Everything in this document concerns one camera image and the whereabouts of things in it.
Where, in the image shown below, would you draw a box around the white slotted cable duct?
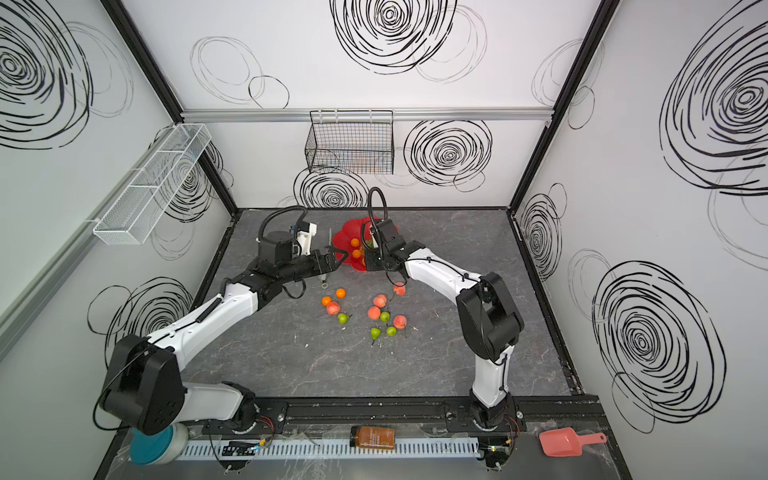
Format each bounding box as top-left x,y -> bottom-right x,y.
177,437 -> 482,461

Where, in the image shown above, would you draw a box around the metal kitchen tongs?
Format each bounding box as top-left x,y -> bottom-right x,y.
320,228 -> 333,290

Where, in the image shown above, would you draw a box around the pink plastic scoop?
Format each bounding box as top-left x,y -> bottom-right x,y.
539,428 -> 607,458

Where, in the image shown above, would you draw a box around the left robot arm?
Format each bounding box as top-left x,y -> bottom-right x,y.
94,246 -> 349,436

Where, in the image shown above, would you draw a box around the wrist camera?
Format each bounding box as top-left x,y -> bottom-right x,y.
258,220 -> 317,265
372,219 -> 400,248

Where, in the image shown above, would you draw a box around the white mesh wall shelf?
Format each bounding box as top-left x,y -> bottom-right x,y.
93,124 -> 211,246

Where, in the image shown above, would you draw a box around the red flower-shaped fruit bowl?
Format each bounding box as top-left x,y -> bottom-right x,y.
332,218 -> 375,272

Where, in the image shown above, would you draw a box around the black wire basket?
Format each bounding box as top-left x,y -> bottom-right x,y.
304,109 -> 395,175

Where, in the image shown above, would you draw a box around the black mounting rail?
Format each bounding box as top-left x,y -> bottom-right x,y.
122,395 -> 607,434

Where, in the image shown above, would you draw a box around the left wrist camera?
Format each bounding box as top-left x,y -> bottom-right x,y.
258,220 -> 317,265

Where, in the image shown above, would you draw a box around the teal lidded container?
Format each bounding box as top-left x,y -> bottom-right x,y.
129,423 -> 189,466

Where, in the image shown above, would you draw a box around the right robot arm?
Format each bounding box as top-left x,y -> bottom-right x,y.
363,240 -> 524,431

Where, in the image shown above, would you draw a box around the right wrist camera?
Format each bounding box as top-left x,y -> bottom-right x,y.
372,219 -> 400,248

